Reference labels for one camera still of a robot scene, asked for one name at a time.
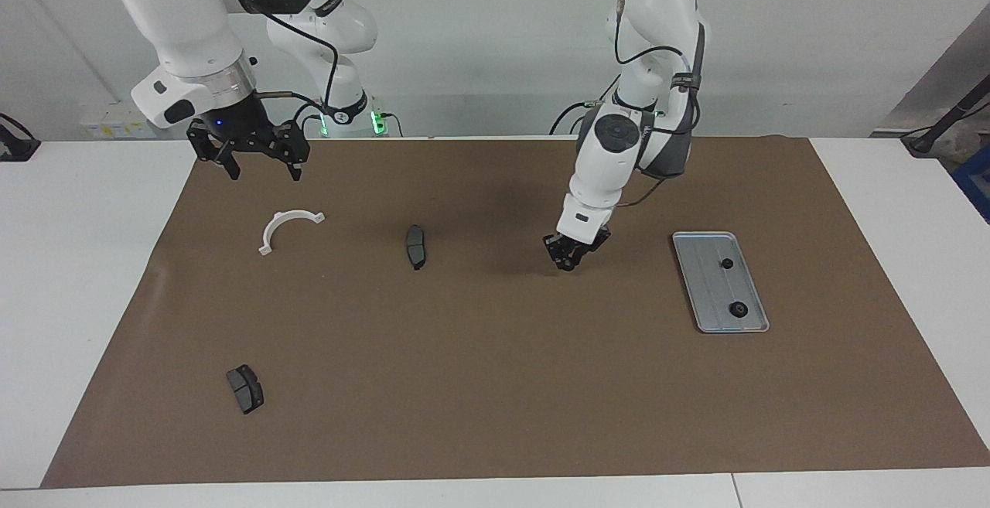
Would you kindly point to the long grey brake pad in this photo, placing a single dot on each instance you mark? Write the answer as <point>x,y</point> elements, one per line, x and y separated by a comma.
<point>416,247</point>

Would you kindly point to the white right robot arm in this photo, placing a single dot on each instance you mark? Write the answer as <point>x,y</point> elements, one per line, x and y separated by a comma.
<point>186,21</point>

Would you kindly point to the silver metal tray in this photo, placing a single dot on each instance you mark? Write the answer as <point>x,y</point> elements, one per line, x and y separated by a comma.
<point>711,291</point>

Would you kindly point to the black clamp base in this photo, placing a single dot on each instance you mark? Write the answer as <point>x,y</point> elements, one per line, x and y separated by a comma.
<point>15,148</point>

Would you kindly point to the short grey brake pad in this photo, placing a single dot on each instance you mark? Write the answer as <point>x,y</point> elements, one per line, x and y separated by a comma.
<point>244,389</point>

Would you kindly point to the black camera stand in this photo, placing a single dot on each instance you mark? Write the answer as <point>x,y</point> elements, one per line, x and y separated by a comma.
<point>947,120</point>

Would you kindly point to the blue box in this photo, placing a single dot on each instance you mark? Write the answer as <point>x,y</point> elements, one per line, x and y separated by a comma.
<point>976,183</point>

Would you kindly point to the brown table mat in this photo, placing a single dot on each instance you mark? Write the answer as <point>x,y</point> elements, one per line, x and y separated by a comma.
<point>495,384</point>

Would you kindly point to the white curved plastic bracket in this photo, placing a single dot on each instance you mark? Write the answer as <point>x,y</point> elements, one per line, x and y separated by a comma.
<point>272,228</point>

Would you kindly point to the white socket box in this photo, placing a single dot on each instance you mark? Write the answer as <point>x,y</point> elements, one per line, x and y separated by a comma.
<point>116,125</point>

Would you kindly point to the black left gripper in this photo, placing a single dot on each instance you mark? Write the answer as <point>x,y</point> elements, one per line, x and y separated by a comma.
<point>580,247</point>

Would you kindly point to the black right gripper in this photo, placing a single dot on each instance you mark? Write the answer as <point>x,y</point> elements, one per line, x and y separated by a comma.
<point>247,133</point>

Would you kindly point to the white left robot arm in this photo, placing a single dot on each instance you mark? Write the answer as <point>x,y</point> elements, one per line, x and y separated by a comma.
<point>657,21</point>

